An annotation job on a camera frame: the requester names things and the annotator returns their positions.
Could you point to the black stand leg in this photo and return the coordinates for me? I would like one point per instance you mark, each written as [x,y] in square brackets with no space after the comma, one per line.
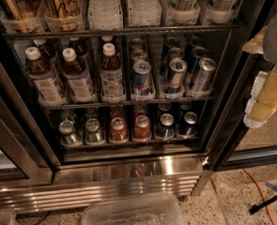
[256,207]

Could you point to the water bottle top left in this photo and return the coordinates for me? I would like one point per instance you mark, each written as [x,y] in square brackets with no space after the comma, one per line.
[105,15]

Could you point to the tea bottle front right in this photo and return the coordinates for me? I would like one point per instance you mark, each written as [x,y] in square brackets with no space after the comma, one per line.
[111,74]

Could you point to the blue can front right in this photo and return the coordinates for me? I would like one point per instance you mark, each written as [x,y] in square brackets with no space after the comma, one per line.
[187,125]

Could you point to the tea bottle front middle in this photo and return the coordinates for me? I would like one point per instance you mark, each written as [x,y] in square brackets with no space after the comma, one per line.
[78,77]

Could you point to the tea bottle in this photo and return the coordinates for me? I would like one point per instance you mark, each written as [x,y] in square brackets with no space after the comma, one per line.
[45,78]
[78,77]
[111,74]

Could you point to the energy drink can left lane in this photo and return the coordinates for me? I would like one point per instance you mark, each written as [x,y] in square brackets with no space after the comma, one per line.
[142,85]

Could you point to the silver energy can right lane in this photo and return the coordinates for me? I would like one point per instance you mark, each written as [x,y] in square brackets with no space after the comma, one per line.
[198,84]

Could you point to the water bottle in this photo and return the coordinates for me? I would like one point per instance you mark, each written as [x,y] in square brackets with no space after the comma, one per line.
[144,12]
[105,15]

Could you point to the tea bottle front left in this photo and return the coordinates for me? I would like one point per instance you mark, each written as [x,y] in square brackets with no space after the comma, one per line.
[45,78]

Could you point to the green can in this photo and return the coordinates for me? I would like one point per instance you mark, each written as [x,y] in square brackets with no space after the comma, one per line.
[93,132]
[70,136]

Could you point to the red can front left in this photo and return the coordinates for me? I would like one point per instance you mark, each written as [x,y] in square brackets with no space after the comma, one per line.
[118,130]

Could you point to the water bottle top right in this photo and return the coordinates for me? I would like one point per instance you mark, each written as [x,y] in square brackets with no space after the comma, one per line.
[144,12]

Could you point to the red can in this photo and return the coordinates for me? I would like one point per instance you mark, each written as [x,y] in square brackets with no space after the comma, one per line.
[118,130]
[141,128]

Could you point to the clear plastic bin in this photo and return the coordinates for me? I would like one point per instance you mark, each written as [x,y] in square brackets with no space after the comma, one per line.
[150,209]

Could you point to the fridge glass door right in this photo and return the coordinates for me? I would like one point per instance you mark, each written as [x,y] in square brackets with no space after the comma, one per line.
[245,92]

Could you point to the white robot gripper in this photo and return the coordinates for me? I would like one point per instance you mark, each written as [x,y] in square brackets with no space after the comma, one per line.
[263,101]

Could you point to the blue can front left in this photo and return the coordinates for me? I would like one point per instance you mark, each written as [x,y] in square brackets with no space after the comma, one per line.
[165,127]

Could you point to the blue can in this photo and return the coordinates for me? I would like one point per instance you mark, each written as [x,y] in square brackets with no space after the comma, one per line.
[187,125]
[165,127]

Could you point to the red can front right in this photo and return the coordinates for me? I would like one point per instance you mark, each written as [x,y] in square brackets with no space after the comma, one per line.
[141,128]

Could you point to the energy drink can lane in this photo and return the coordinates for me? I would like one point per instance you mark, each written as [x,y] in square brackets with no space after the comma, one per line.
[142,85]
[172,79]

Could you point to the stainless steel fridge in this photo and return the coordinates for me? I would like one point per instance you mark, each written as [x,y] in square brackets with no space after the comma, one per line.
[41,174]

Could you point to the energy drink can middle lane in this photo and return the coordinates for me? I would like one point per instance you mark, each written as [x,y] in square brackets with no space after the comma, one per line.
[172,79]

